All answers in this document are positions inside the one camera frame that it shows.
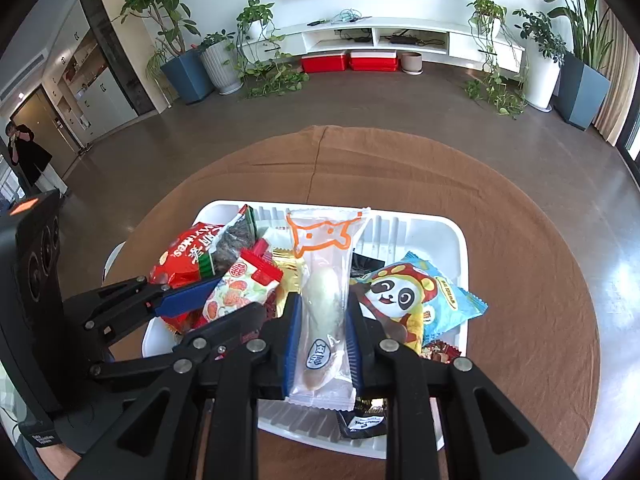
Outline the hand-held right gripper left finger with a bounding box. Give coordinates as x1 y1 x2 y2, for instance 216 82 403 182
65 292 305 480

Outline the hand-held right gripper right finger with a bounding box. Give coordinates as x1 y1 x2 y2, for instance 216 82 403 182
346 291 578 480

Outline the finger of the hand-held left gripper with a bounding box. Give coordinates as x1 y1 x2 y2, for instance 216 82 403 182
89 302 268 393
62 274 226 356

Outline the red snack packet white print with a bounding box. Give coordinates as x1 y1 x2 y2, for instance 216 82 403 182
148 222 226 333

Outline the strawberry print snack packet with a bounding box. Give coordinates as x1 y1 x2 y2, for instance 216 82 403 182
202 248 283 328

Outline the panda print snack packet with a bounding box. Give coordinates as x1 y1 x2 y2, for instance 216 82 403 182
350 250 488 356

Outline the clear packet orange cat print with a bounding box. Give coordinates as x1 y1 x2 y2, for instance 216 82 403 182
285 206 372 411

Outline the gold foil snack packet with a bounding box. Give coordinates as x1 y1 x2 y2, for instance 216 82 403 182
270 247 311 321

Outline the black snack packet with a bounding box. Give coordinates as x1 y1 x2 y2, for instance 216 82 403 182
336 395 388 441

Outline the red brown foil snack packet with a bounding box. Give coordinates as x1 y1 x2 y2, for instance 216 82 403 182
421 340 462 365

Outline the white plastic tray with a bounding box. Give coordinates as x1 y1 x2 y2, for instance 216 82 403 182
141 201 469 459

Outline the person's left forearm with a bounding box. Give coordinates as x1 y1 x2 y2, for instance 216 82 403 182
20 442 83 480

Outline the white round appliance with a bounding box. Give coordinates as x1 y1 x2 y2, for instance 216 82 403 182
102 241 127 283

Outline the tall tree plant blue pot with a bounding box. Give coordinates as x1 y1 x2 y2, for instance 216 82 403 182
114 0 216 106

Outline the plant in white ribbed pot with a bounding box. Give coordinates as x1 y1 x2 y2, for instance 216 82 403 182
197 30 246 95

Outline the dark tall cabinet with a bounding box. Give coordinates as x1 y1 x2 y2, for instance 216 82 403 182
79 0 157 117

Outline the red storage box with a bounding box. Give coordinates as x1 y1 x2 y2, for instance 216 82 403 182
349 50 400 72
301 52 350 74

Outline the trailing pothos plant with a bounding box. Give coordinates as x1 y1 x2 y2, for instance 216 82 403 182
462 0 528 118
227 0 311 98

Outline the bushy plant smooth white pot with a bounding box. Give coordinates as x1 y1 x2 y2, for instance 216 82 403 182
512 7 568 111

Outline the white television console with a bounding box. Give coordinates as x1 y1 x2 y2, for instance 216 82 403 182
277 16 526 68

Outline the broad-leaf plant blue pot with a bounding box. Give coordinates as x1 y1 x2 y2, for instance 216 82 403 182
537 0 613 131

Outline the beige curtain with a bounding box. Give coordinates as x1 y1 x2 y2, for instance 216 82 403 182
592 0 640 148

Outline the wooden wall cabinet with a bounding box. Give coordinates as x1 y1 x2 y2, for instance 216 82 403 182
42 30 136 148

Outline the teal cable bundle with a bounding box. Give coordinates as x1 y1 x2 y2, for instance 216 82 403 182
332 8 373 23

